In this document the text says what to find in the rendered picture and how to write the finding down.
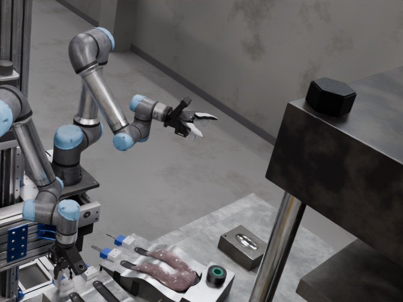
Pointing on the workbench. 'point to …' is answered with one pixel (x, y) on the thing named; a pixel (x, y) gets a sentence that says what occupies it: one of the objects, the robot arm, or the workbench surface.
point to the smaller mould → (243, 247)
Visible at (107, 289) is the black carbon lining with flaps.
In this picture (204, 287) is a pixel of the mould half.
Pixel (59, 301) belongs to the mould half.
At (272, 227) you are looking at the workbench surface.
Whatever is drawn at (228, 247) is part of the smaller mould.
